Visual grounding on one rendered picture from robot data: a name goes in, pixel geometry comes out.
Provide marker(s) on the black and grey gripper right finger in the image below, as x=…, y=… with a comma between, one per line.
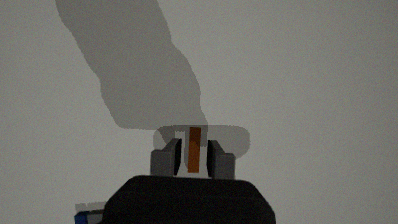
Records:
x=220, y=165

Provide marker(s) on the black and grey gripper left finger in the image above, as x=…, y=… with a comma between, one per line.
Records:
x=166, y=162

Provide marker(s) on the orange-brown rod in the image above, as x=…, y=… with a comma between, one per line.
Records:
x=194, y=149

